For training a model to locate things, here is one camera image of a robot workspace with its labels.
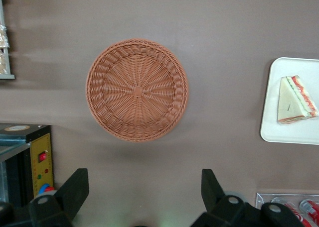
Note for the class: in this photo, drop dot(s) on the grey snack tray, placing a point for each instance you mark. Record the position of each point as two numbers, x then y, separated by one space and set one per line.
7 76

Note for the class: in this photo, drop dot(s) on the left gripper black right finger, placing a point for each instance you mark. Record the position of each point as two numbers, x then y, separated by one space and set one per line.
219 212

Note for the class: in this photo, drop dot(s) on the clear acrylic bottle rack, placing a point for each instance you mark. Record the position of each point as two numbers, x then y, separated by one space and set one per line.
261 199

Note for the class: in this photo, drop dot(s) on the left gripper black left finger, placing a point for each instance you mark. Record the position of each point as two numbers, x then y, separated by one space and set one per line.
62 207

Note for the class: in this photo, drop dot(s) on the red cola bottle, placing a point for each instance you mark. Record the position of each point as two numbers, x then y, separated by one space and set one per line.
296 215
311 208

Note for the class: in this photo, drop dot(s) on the black hot display case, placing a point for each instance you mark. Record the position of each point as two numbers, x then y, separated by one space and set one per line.
45 147

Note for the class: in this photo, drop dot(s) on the beige plastic tray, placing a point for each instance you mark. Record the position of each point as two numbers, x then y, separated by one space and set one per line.
286 135

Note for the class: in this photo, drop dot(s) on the round brown wicker basket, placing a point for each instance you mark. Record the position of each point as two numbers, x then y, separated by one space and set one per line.
137 91

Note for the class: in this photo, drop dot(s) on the triangle sandwich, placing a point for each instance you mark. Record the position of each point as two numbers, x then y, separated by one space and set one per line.
290 105

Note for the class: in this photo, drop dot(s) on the clear cracker pack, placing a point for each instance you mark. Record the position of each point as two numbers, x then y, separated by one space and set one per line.
2 62
3 37

